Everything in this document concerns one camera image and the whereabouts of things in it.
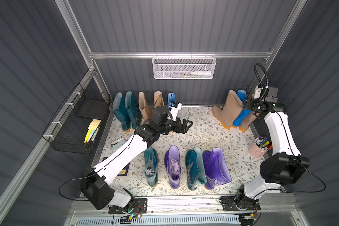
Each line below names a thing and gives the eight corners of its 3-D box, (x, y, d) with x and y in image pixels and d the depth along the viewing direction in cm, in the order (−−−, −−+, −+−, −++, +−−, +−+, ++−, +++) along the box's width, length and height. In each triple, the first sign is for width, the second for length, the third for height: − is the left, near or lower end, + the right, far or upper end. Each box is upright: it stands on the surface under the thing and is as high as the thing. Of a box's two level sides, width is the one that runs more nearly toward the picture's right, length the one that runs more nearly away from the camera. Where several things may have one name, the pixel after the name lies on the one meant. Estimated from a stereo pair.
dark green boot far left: (124, 135, 104) (112, 111, 83) (124, 118, 114) (113, 93, 94) (134, 133, 105) (125, 109, 84) (133, 116, 115) (124, 91, 95)
